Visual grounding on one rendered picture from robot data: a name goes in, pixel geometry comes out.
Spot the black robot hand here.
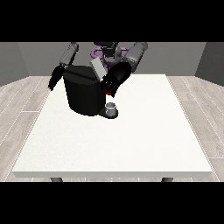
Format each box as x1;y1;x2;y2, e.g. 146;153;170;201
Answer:
47;65;66;92
101;61;132;98

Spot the pale grey machine lid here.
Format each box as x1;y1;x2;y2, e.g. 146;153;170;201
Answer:
89;57;109;82

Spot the small grey cup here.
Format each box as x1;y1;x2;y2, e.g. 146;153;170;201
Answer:
105;101;117;116

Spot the black coffee machine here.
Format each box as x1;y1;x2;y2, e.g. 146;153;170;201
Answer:
62;65;119;119

